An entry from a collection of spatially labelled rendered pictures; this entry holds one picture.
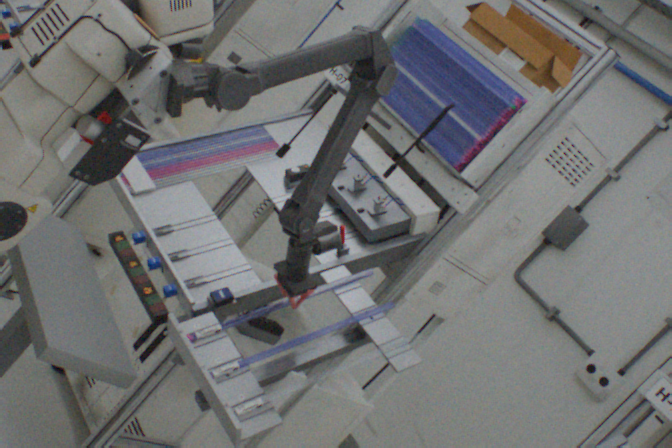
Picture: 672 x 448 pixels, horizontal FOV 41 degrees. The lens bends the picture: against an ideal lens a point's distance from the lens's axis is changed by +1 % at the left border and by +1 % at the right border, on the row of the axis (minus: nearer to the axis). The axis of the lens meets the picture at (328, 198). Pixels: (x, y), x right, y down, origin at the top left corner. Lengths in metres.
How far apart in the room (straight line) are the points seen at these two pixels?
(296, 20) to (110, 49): 2.06
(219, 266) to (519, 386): 1.87
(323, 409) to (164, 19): 1.47
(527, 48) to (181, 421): 1.58
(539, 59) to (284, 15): 1.20
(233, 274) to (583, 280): 1.93
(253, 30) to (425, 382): 1.72
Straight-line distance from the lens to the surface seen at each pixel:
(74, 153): 3.15
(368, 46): 1.96
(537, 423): 3.86
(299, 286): 2.06
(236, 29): 3.65
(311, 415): 2.86
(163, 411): 2.70
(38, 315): 2.04
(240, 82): 1.78
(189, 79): 1.74
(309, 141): 2.85
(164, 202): 2.58
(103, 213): 3.90
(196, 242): 2.45
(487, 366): 3.99
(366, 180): 2.61
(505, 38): 3.05
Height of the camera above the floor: 1.50
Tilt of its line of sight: 9 degrees down
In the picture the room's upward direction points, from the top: 42 degrees clockwise
